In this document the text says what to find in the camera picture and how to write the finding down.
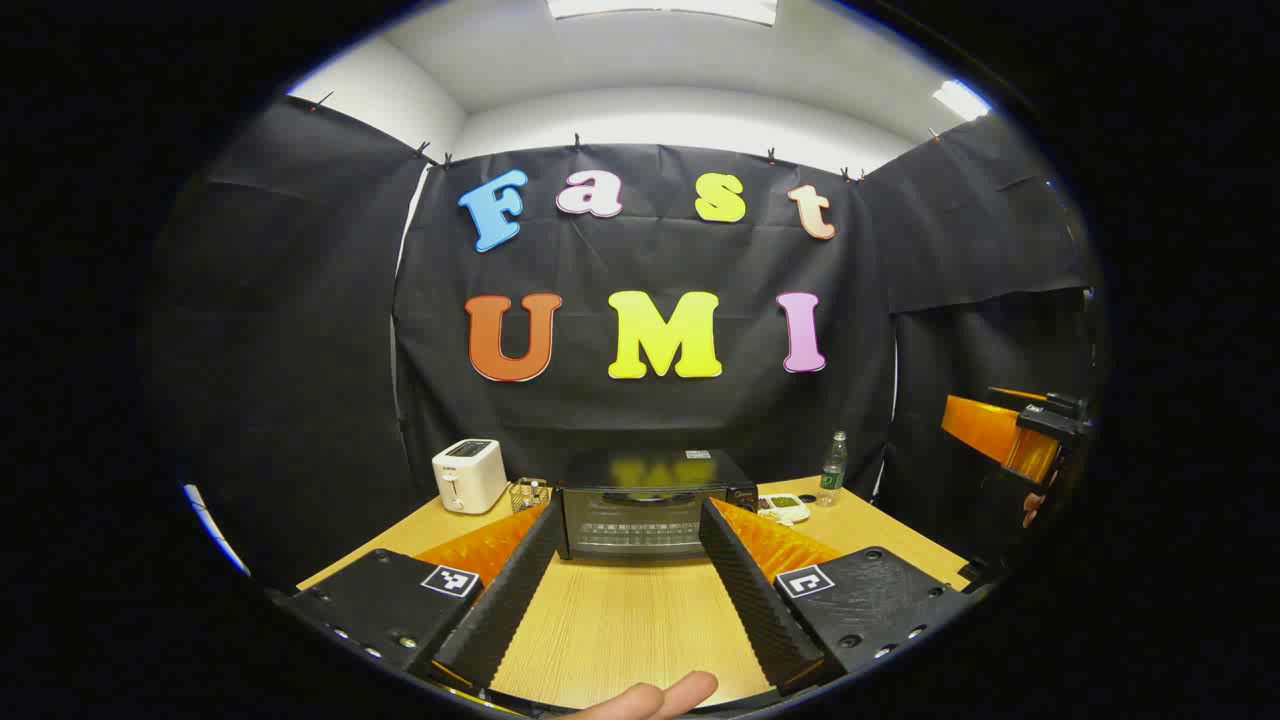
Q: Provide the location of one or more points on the black electric oven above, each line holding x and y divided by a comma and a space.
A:
620, 515

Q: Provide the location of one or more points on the clear plastic water bottle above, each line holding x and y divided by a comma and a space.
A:
832, 478

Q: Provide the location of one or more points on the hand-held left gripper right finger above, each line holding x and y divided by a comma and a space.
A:
745, 600

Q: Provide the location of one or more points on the white toaster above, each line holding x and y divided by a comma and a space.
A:
468, 478

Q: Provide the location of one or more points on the white divided snack dish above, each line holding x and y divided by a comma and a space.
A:
785, 510

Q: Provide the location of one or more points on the long ceiling light panel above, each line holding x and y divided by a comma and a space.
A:
660, 8

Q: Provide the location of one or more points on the small ceiling light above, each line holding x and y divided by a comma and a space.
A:
960, 100

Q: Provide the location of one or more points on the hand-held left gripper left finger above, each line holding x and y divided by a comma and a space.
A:
515, 600

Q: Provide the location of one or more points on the black backdrop cloth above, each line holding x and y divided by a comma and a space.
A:
300, 350

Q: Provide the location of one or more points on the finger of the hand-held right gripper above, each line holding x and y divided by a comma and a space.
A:
975, 425
1030, 458

